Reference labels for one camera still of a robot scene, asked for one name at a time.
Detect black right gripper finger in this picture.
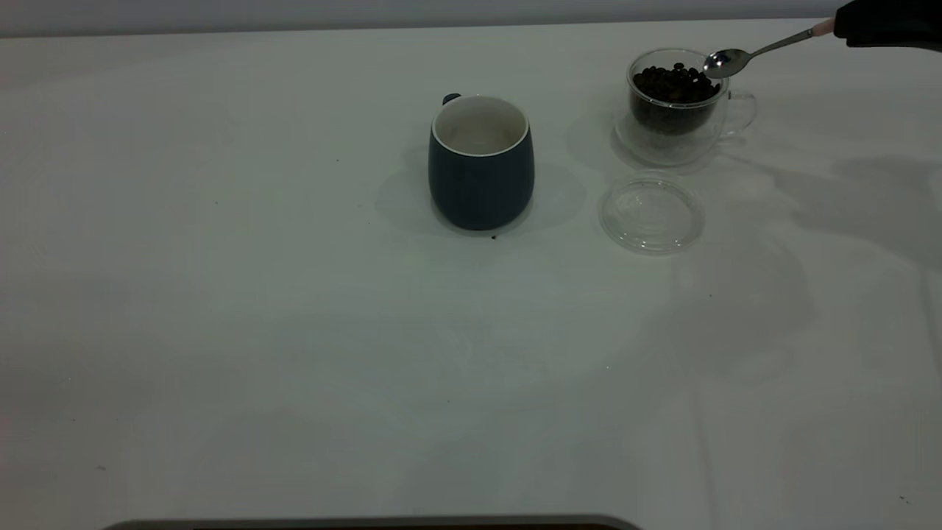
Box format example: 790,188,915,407
833,0,942,53

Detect pink handled metal spoon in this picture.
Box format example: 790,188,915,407
702,20,837,80

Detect dark blue-grey ceramic mug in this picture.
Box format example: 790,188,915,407
428,93,536,232

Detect dark coffee beans pile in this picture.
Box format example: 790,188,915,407
631,63,723,138

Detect clear glass saucer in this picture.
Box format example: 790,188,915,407
599,172,706,257

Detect clear glass handled cup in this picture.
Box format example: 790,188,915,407
614,49,758,167

